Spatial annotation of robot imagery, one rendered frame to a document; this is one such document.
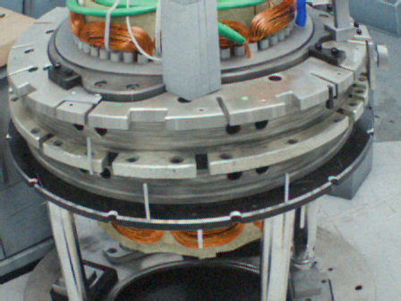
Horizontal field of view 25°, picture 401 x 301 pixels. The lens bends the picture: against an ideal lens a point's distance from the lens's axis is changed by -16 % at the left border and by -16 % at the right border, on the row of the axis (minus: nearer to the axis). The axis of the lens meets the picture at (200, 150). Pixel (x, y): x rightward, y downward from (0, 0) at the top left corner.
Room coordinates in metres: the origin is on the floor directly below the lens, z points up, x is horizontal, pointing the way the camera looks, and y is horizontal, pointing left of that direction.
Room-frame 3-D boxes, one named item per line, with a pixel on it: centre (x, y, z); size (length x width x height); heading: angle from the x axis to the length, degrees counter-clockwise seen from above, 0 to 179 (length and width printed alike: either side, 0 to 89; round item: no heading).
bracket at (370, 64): (0.75, -0.15, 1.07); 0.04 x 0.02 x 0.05; 177
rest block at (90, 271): (0.78, 0.13, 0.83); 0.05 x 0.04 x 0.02; 157
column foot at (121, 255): (0.87, 0.08, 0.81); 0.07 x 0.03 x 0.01; 121
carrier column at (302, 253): (0.83, -0.10, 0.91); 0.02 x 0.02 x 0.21
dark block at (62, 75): (0.68, 0.10, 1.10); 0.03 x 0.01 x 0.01; 38
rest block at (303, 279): (0.74, -0.10, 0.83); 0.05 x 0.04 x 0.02; 3
